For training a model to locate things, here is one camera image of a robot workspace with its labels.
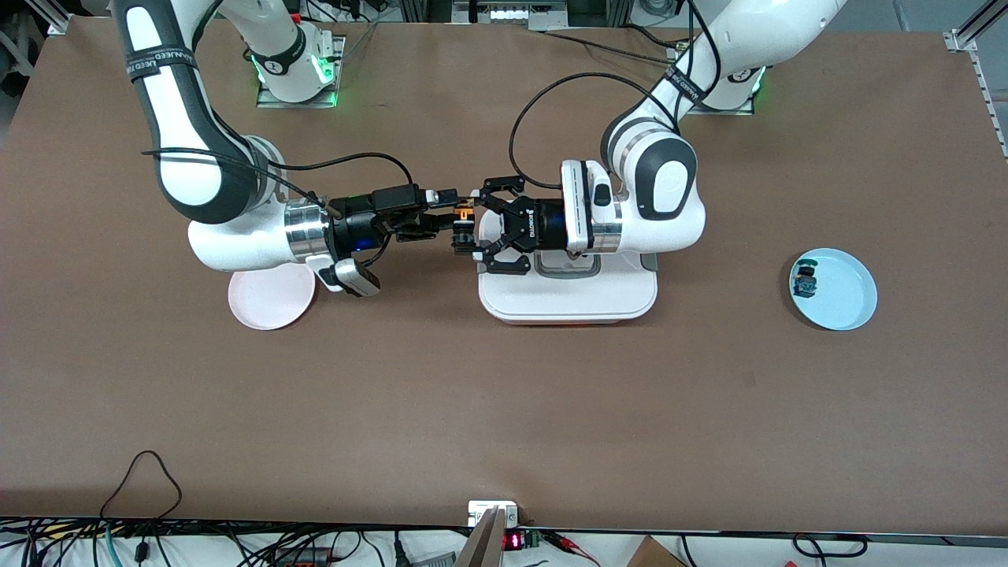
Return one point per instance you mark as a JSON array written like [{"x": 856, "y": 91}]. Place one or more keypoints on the white lunch box grey latches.
[{"x": 567, "y": 299}]

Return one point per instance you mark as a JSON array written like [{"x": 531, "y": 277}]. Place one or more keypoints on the orange push button switch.
[{"x": 465, "y": 214}]

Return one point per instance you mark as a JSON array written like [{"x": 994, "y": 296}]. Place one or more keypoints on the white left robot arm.
[{"x": 669, "y": 173}]

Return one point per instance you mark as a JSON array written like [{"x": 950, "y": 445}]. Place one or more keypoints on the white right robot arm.
[{"x": 181, "y": 142}]

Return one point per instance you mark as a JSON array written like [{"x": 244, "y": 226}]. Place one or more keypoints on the aluminium camera mount bar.
[{"x": 482, "y": 547}]

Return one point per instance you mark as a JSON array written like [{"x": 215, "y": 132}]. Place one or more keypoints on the short aluminium profile corner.
[{"x": 55, "y": 20}]

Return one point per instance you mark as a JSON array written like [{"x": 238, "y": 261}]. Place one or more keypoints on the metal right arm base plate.
[{"x": 291, "y": 104}]

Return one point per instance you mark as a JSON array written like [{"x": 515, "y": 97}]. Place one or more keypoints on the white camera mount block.
[{"x": 492, "y": 507}]

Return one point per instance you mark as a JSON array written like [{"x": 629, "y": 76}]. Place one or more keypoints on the blue push button switch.
[{"x": 805, "y": 283}]

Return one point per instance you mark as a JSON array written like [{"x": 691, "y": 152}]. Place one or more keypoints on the aluminium frame with white label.
[{"x": 512, "y": 13}]

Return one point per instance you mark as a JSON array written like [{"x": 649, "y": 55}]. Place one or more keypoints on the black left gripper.
[{"x": 543, "y": 225}]

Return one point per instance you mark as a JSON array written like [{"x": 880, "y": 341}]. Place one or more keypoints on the pale pink round plate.
[{"x": 272, "y": 307}]

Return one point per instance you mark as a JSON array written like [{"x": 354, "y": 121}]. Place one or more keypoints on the aluminium slotted profile rail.
[{"x": 984, "y": 87}]

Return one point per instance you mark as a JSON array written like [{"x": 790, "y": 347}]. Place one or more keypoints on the light blue round plate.
[{"x": 843, "y": 299}]

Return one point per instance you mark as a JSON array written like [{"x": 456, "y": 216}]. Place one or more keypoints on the red clip test leads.
[{"x": 571, "y": 545}]

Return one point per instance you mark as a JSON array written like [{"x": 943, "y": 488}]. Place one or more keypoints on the brown cardboard box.
[{"x": 654, "y": 555}]

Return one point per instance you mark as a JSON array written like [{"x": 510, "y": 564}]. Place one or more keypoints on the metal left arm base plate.
[{"x": 736, "y": 111}]

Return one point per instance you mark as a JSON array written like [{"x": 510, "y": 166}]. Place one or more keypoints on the green circuit board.
[{"x": 532, "y": 539}]

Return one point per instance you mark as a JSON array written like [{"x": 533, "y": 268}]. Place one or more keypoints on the red digit display module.
[{"x": 513, "y": 542}]

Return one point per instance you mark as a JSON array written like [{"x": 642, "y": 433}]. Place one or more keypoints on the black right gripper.
[{"x": 352, "y": 230}]

